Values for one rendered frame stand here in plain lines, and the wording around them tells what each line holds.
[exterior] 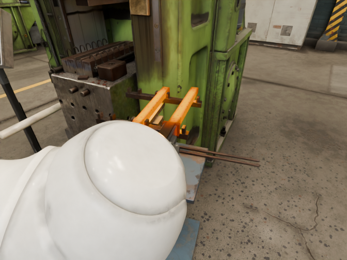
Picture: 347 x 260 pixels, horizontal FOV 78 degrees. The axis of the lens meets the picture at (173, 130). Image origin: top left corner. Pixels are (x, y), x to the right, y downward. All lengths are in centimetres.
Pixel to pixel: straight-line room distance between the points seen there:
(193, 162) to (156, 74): 46
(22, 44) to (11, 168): 597
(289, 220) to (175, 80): 120
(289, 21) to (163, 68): 513
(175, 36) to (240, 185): 123
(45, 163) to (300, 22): 593
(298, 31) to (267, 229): 501
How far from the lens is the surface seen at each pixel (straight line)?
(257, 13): 612
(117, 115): 109
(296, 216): 175
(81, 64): 116
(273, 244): 157
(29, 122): 150
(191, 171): 87
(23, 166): 19
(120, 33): 158
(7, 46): 145
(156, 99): 78
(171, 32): 99
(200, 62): 137
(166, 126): 54
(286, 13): 600
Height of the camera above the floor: 130
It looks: 35 degrees down
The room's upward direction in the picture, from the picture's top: straight up
